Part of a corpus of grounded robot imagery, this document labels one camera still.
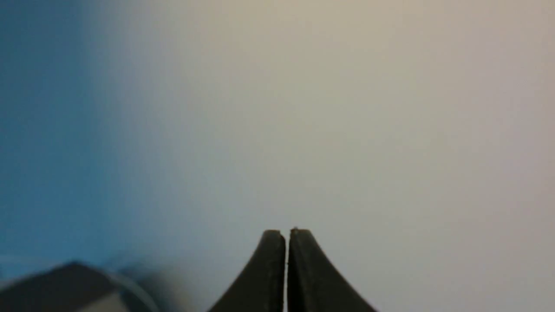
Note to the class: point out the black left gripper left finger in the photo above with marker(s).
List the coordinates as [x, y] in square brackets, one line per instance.
[260, 285]

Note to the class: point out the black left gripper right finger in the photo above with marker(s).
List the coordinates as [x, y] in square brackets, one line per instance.
[313, 283]

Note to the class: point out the dark blurry box corner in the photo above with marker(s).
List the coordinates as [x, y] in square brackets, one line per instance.
[72, 287]

